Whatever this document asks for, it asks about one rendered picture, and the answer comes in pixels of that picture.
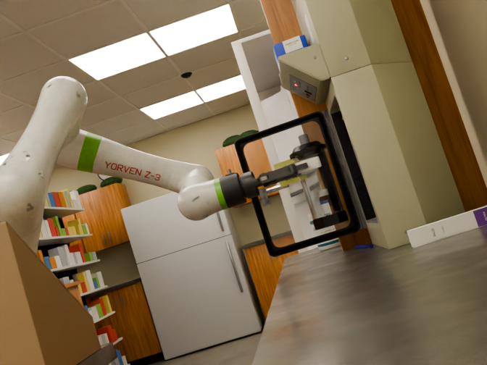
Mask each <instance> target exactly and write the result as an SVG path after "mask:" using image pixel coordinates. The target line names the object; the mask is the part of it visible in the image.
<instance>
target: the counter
mask: <svg viewBox="0 0 487 365"><path fill-rule="evenodd" d="M370 244H372V243H370ZM372 245H373V248H361V249H355V248H353V249H351V250H348V251H342V248H341V246H337V247H335V248H330V249H327V250H324V251H320V250H319V248H314V249H311V250H308V251H305V252H302V253H298V254H295V255H293V256H289V257H286V258H285V261H284V263H283V268H282V270H281V273H280V277H279V280H278V284H277V287H276V289H275V293H274V296H273V299H272V303H271V306H270V310H269V312H268V315H267V319H266V322H265V326H264V329H263V331H262V336H261V338H260V341H259V345H258V348H257V352H256V355H255V357H254V361H253V364H252V365H487V225H485V226H482V227H479V228H475V229H473V230H469V231H467V232H462V233H460V234H457V235H453V236H451V237H448V238H444V239H441V240H437V241H435V242H432V243H428V244H425V245H423V246H419V247H416V248H413V247H412V245H411V243H408V244H406V245H403V246H399V247H396V248H392V249H387V248H383V247H380V246H377V245H374V244H372Z"/></svg>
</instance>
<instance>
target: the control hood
mask: <svg viewBox="0 0 487 365"><path fill-rule="evenodd" d="M278 64H279V70H280V82H281V86H282V87H283V88H284V89H286V90H288V91H290V92H292V93H295V94H296V95H298V96H301V97H302V98H305V99H306V100H308V101H311V102H312V103H315V104H322V103H324V102H325V97H326V94H327V91H328V85H329V82H330V74H329V71H328V68H327V65H326V63H325V59H324V56H323V54H322V50H321V48H320V45H319V44H318V43H316V44H314V45H311V46H308V47H305V48H302V49H299V50H296V51H293V52H291V53H288V54H284V55H282V56H279V58H278ZM290 75H292V76H294V77H296V78H298V79H300V80H303V81H304V82H306V83H309V84H310V85H313V86H314V87H316V88H317V93H316V98H315V101H312V100H310V99H308V98H306V97H304V96H302V95H300V94H298V93H296V92H294V91H291V89H290Z"/></svg>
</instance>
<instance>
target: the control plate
mask: <svg viewBox="0 0 487 365"><path fill-rule="evenodd" d="M295 81H296V82H297V83H296V82H295ZM295 84H296V85H298V86H296V85H295ZM307 85H308V86H309V87H308V88H309V89H308V90H309V91H308V92H310V93H311V94H312V95H310V94H309V95H310V96H308V97H309V98H308V99H310V100H312V101H315V98H316V93H317V88H316V87H314V86H313V85H310V84H309V83H306V82H304V81H303V80H300V79H298V78H296V77H294V76H292V75H290V89H291V91H294V92H296V93H298V94H300V95H302V96H304V97H306V98H307V96H306V94H308V93H306V92H304V90H307Z"/></svg>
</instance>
